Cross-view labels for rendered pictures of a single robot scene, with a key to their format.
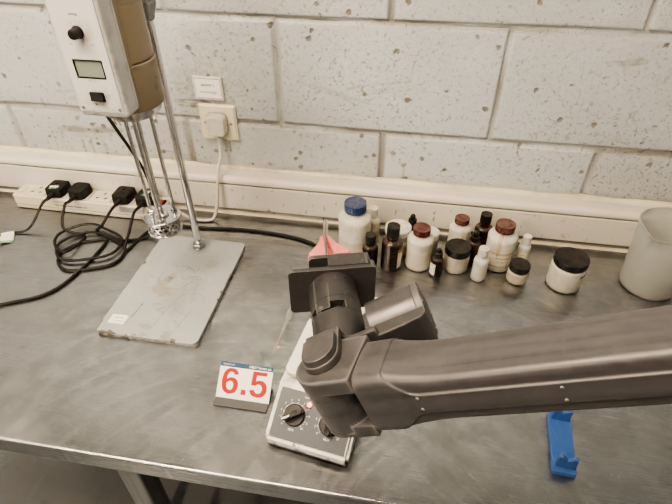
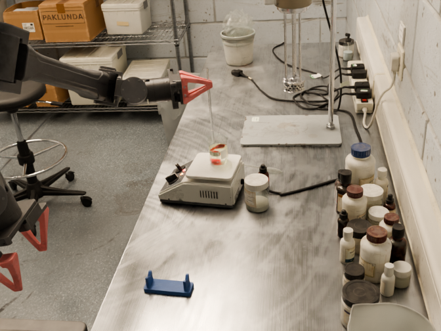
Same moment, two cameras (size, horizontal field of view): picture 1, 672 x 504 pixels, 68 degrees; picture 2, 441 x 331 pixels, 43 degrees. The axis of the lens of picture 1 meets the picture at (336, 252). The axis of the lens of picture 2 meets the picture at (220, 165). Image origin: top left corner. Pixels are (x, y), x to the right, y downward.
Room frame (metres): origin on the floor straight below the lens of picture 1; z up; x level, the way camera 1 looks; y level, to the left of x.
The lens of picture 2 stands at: (0.53, -1.22, 1.54)
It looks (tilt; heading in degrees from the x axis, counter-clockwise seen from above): 30 degrees down; 90
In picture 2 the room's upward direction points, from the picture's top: 5 degrees counter-clockwise
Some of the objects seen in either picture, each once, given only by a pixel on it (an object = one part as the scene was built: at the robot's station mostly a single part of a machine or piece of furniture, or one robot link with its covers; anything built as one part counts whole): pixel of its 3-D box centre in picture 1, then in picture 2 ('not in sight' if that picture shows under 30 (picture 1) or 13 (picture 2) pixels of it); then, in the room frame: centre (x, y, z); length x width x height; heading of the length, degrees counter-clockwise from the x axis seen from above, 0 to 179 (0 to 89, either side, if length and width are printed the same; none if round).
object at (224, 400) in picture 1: (243, 386); not in sight; (0.49, 0.15, 0.77); 0.09 x 0.06 x 0.04; 81
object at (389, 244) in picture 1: (392, 246); (344, 192); (0.82, -0.12, 0.80); 0.04 x 0.04 x 0.11
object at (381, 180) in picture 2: (372, 223); (380, 184); (0.91, -0.08, 0.79); 0.03 x 0.03 x 0.09
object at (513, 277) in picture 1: (518, 271); (354, 277); (0.78, -0.38, 0.77); 0.04 x 0.04 x 0.04
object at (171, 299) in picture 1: (178, 284); (291, 129); (0.76, 0.33, 0.76); 0.30 x 0.20 x 0.01; 171
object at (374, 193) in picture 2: (397, 238); (369, 201); (0.87, -0.14, 0.78); 0.06 x 0.06 x 0.07
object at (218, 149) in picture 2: not in sight; (217, 150); (0.52, 0.01, 0.87); 0.06 x 0.05 x 0.08; 150
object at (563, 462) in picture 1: (563, 438); (167, 282); (0.40, -0.34, 0.77); 0.10 x 0.03 x 0.04; 166
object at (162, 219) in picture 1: (150, 171); (293, 48); (0.77, 0.32, 1.02); 0.07 x 0.07 x 0.25
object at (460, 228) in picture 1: (459, 233); (390, 232); (0.88, -0.27, 0.79); 0.05 x 0.05 x 0.09
